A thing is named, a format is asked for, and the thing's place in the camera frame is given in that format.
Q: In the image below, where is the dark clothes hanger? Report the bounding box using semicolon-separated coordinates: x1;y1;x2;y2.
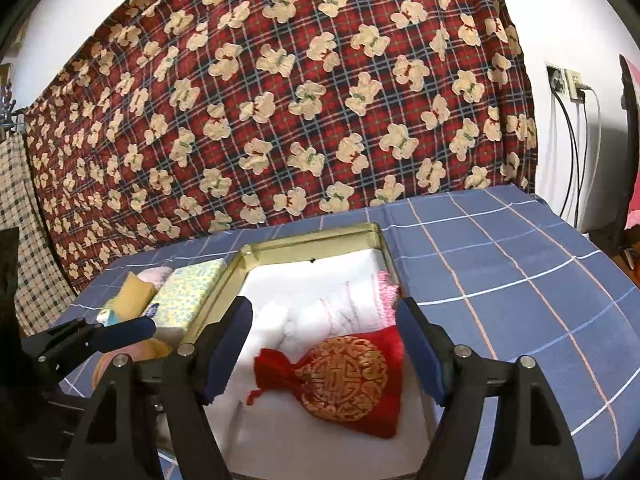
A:
0;85;26;131

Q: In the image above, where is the red plaid bear blanket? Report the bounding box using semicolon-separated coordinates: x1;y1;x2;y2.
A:
22;0;538;291

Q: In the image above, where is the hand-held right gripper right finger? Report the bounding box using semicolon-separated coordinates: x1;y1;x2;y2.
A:
396;297;586;480

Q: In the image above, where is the red embroidered pouch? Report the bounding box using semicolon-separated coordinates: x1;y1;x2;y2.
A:
247;330;405;440

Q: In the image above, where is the white cable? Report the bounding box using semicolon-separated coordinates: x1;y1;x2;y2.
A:
577;85;603;228

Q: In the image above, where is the yellow sponge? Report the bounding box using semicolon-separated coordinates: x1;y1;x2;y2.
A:
107;272;158;318

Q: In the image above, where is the blue checked bedsheet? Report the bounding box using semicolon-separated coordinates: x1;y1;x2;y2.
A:
60;185;636;480

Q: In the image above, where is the rectangular gold tin box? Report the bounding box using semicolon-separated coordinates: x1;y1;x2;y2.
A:
190;222;436;480

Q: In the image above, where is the pink cloth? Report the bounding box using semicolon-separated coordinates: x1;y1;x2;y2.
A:
620;55;640;231

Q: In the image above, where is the black cable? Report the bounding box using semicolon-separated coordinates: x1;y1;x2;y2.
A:
552;87;583;228

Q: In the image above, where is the beige checked hanging cloth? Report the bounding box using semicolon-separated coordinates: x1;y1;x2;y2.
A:
0;132;76;336

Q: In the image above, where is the pink fluffy pad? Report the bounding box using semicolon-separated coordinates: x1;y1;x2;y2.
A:
137;267;173;291

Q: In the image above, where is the white wall socket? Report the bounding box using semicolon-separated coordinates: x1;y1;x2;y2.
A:
545;62;586;101

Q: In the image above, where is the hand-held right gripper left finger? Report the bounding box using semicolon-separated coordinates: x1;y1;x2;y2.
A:
62;296;253;480

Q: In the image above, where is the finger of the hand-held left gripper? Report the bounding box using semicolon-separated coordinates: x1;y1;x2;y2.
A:
35;316;157;376
22;320;96;356

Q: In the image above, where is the floral tissue box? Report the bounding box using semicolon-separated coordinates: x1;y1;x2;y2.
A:
141;258;228;336

